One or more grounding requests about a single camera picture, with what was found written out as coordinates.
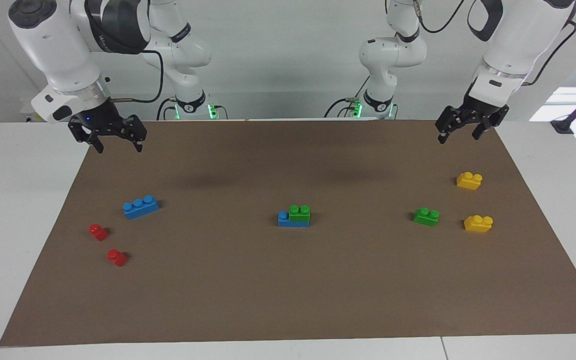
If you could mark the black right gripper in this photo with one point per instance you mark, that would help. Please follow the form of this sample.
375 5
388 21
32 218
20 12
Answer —
100 117

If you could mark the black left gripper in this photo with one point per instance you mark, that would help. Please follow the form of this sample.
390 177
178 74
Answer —
483 109

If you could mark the green two-stud toy block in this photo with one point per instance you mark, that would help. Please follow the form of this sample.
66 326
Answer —
300 214
425 217

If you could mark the blue three-stud toy block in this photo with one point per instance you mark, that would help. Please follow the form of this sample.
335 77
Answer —
288 223
140 207

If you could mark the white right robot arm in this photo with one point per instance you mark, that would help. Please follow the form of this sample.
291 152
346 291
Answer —
53 45

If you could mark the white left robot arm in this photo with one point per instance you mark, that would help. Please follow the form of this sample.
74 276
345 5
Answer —
505 40

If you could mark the yellow two-stud toy block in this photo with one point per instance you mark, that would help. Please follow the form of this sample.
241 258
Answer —
469 181
478 224

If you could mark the small red toy block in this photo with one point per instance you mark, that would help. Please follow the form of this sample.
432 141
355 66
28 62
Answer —
98 232
117 258

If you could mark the white box with yellow label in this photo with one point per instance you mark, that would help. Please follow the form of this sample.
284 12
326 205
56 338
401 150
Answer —
27 118

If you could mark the brown table mat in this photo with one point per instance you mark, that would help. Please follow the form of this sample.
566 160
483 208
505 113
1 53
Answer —
288 290

